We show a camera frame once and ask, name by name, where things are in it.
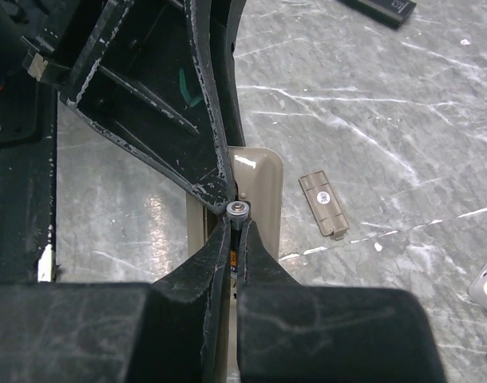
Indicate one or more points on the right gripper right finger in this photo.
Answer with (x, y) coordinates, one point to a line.
(288, 332)

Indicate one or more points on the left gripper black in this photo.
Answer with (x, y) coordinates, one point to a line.
(58, 51)

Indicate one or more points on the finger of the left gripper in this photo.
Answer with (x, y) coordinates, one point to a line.
(169, 112)
(224, 21)

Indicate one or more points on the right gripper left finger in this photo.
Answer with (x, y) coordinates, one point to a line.
(173, 330)

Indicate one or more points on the beige battery cover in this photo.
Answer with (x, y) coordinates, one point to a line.
(324, 205)

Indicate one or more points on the black battery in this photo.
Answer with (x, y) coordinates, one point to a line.
(237, 213)

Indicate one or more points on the white remote with blue button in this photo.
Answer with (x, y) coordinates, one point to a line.
(258, 173)

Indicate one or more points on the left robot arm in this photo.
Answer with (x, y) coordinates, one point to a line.
(28, 184)

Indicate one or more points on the black remote control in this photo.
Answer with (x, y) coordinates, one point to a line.
(391, 13)

